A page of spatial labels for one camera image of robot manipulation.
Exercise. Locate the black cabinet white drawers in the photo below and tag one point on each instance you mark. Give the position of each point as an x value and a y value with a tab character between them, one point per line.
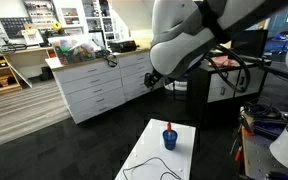
197	93

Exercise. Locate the blue plastic cup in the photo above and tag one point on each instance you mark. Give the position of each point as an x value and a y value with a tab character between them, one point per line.
169	140

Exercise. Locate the black desktop device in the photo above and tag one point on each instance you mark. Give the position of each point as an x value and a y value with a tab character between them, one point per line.
122	45

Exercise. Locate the orange capped marker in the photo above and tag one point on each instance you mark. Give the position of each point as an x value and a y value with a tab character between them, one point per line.
169	126

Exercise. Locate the black flat monitor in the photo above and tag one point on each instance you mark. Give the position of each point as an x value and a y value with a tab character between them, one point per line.
249	43

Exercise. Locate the black headphones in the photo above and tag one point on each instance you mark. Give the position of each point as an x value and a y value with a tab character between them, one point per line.
110	60

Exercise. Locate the clear bag colourful items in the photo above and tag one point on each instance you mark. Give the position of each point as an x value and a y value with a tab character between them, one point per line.
72	50

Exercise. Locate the black pegboard panel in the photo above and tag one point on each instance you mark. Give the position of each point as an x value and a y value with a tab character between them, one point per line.
14	26

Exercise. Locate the yellow tape roll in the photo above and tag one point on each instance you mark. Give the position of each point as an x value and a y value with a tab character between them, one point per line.
56	26

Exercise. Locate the robot mounting table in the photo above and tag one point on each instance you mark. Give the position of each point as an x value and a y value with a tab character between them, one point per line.
257	160

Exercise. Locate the white drawer cabinet wooden top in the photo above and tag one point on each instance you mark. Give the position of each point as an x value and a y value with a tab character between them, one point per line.
94	90

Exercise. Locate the pink cloth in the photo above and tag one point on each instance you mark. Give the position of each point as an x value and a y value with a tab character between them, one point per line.
222	61

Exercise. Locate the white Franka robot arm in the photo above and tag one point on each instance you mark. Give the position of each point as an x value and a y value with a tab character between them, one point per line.
177	50

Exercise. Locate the small parts rack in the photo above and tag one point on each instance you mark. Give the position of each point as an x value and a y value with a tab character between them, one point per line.
40	13

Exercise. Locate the white shelving unit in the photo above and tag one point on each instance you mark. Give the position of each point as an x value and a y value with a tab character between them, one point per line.
77	13

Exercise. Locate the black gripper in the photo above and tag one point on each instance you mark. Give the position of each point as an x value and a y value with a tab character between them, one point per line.
152	80

